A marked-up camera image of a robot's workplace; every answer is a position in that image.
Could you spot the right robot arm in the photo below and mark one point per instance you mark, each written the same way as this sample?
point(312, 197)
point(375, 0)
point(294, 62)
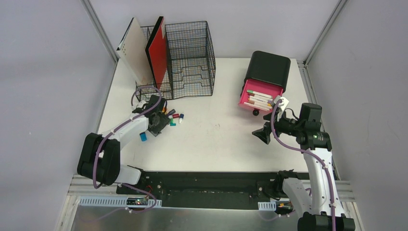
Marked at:
point(319, 209)

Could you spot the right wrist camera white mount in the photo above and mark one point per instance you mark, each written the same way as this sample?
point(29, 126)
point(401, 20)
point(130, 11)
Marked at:
point(280, 103)

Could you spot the black pink drawer unit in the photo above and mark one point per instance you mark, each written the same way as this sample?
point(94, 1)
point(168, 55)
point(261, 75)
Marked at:
point(266, 73)

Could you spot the red A4 folder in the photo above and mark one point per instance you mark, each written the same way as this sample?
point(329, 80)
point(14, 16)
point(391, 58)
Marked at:
point(156, 51)

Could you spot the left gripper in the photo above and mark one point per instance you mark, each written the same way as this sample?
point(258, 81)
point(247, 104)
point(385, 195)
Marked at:
point(160, 120)

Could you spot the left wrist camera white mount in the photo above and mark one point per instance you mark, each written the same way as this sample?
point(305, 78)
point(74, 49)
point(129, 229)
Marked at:
point(139, 104)

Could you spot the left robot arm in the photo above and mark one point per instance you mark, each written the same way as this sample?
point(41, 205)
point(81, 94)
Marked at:
point(100, 158)

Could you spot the yellow cap white marker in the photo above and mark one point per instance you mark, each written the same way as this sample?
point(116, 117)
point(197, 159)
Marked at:
point(261, 107)

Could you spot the brown cap white marker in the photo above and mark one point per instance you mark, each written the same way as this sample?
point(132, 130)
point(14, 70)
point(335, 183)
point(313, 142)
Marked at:
point(261, 104)

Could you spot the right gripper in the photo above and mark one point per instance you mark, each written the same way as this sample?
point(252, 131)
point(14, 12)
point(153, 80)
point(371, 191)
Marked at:
point(263, 134)

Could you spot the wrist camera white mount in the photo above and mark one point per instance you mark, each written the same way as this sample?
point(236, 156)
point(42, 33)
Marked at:
point(139, 104)
point(280, 103)

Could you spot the red brown cap marker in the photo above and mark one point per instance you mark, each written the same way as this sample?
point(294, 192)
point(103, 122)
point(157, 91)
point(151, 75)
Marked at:
point(260, 97)

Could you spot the white A4 folder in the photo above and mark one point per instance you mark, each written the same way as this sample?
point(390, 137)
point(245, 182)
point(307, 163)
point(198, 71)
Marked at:
point(131, 51)

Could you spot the black blue marker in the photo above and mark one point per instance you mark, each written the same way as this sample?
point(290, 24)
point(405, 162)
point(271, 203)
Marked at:
point(143, 137)

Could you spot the black mounting base plate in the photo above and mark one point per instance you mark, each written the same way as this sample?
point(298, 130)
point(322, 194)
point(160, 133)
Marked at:
point(216, 190)

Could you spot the purple cap white marker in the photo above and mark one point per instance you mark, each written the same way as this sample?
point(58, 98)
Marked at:
point(255, 99)

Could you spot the black wire mesh desk organizer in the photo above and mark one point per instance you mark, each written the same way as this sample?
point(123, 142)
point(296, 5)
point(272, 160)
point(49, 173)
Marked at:
point(191, 61)

